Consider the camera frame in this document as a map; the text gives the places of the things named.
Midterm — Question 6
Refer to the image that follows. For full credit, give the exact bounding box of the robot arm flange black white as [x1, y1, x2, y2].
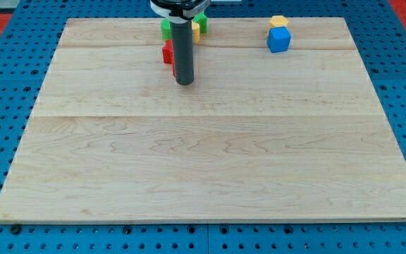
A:
[149, 0, 210, 24]

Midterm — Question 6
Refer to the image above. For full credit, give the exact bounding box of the green star block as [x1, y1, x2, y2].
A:
[192, 12, 208, 34]

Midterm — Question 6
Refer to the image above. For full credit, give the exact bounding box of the light wooden board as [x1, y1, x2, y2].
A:
[0, 18, 406, 224]

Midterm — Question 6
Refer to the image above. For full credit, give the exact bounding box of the red block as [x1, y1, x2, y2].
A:
[162, 39, 176, 76]

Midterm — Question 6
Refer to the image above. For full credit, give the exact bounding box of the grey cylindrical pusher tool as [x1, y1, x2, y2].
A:
[171, 20, 194, 85]

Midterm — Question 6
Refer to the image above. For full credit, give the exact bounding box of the yellow block behind tool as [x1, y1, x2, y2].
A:
[192, 22, 200, 44]

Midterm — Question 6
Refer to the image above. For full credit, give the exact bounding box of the green block left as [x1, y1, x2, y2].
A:
[160, 19, 172, 41]

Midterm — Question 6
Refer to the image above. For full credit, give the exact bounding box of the blue cube block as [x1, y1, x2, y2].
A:
[266, 27, 292, 53]

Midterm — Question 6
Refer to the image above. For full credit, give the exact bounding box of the yellow hexagon block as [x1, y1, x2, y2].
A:
[268, 16, 289, 30]

